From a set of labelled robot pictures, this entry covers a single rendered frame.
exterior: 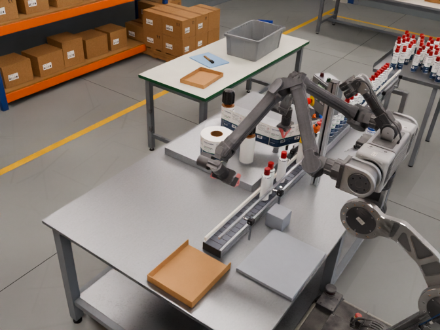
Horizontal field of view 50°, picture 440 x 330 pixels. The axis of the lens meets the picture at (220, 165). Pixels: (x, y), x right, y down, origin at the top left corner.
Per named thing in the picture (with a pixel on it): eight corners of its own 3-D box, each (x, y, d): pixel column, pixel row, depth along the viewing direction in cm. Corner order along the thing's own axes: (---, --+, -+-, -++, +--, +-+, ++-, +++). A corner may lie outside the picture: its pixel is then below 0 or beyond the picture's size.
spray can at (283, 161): (278, 177, 279) (282, 148, 268) (285, 181, 277) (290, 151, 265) (274, 181, 275) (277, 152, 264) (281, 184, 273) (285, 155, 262)
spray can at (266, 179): (262, 194, 264) (266, 164, 253) (270, 198, 262) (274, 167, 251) (257, 199, 261) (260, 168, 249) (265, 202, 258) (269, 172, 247)
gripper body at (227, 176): (219, 165, 221) (213, 159, 214) (236, 172, 216) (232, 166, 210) (212, 177, 219) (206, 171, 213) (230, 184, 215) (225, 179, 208)
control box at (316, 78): (323, 102, 274) (328, 72, 264) (338, 115, 261) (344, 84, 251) (307, 104, 271) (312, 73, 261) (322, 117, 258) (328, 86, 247)
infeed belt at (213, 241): (338, 124, 346) (338, 120, 344) (348, 128, 342) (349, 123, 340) (204, 248, 232) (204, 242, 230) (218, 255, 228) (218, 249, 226)
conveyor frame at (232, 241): (336, 125, 347) (337, 119, 345) (349, 129, 342) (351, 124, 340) (201, 249, 233) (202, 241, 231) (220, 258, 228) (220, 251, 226)
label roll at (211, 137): (194, 156, 294) (194, 136, 286) (209, 142, 309) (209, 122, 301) (222, 165, 287) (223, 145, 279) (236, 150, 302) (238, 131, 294)
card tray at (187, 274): (188, 244, 235) (188, 238, 233) (230, 268, 223) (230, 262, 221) (146, 280, 215) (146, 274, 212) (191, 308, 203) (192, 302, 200)
